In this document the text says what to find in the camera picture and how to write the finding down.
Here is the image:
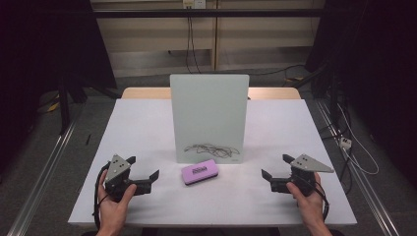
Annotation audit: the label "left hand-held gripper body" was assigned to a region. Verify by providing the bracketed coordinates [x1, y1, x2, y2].
[103, 153, 152, 202]

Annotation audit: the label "white wall socket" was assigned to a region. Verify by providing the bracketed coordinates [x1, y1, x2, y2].
[182, 0, 208, 10]

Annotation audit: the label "white cable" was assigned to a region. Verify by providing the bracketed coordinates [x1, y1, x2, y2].
[336, 103, 380, 176]

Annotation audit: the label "wooden table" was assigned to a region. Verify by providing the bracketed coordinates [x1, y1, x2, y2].
[121, 87, 302, 100]

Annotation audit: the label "pale glass whiteboard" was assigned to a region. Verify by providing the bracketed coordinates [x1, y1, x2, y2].
[169, 74, 250, 165]

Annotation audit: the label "black curtain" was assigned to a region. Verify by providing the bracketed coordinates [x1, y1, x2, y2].
[0, 0, 118, 180]
[304, 0, 417, 190]

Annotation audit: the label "black hanging wall cables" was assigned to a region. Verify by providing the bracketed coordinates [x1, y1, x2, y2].
[184, 6, 203, 75]

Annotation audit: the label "black horizontal bar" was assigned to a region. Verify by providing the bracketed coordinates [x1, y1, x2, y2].
[92, 8, 327, 19]

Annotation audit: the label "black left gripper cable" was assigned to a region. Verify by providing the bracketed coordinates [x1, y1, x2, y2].
[92, 161, 111, 230]

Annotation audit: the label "purple whiteboard eraser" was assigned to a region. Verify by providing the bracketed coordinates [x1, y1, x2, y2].
[181, 158, 219, 187]

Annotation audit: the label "metal floor rail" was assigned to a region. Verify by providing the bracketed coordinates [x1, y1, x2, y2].
[314, 97, 400, 236]
[6, 107, 84, 236]

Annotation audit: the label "black metal stand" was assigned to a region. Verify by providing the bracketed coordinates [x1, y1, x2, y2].
[56, 76, 72, 136]

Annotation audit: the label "person's left hand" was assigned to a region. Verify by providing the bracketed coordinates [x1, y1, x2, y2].
[97, 169, 138, 232]

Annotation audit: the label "person's right hand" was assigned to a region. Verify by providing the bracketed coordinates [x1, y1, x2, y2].
[285, 172, 330, 230]

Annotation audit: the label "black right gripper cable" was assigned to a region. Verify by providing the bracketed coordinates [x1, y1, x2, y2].
[294, 175, 330, 222]

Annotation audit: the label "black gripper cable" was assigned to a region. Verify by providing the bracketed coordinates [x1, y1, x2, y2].
[294, 175, 330, 222]
[92, 161, 111, 230]

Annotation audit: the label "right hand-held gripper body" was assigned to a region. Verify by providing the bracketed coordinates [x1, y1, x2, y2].
[269, 153, 335, 198]

